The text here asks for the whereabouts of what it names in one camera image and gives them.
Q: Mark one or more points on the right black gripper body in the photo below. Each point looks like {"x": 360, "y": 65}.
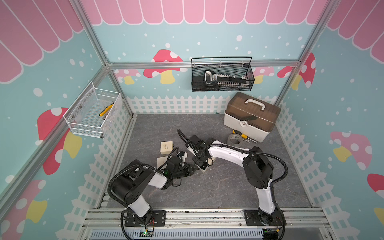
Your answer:
{"x": 198, "y": 160}

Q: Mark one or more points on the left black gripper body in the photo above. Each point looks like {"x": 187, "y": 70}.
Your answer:
{"x": 182, "y": 171}

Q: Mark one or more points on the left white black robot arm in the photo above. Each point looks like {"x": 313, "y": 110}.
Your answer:
{"x": 127, "y": 186}

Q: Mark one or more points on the black wire wall basket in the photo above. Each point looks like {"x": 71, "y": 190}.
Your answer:
{"x": 237, "y": 66}

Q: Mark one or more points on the black mounting plate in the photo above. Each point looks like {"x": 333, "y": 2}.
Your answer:
{"x": 255, "y": 217}
{"x": 157, "y": 218}

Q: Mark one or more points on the cream tan-drawer jewelry box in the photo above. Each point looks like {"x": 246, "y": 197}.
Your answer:
{"x": 161, "y": 161}

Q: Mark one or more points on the brown lid white toolbox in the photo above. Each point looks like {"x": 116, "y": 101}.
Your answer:
{"x": 250, "y": 116}

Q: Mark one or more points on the yellow black utility knife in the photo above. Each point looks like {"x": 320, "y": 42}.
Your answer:
{"x": 106, "y": 110}

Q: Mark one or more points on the clear tape roll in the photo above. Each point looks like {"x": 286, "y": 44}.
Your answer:
{"x": 235, "y": 140}

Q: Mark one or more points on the white wire wall basket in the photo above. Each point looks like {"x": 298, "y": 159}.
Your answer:
{"x": 82, "y": 117}

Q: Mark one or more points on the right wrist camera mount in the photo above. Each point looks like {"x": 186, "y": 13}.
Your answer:
{"x": 195, "y": 144}

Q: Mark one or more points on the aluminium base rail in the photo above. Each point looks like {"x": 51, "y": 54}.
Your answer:
{"x": 208, "y": 224}

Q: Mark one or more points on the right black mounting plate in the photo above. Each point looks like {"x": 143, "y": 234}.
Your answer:
{"x": 255, "y": 217}

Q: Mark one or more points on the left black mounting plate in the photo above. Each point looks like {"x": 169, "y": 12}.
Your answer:
{"x": 157, "y": 218}

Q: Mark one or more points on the black socket bit set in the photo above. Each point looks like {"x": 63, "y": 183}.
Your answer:
{"x": 222, "y": 81}

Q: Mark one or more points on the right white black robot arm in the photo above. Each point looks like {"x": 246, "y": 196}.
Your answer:
{"x": 256, "y": 165}

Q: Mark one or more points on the small green circuit board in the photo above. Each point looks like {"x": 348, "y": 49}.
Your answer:
{"x": 146, "y": 234}

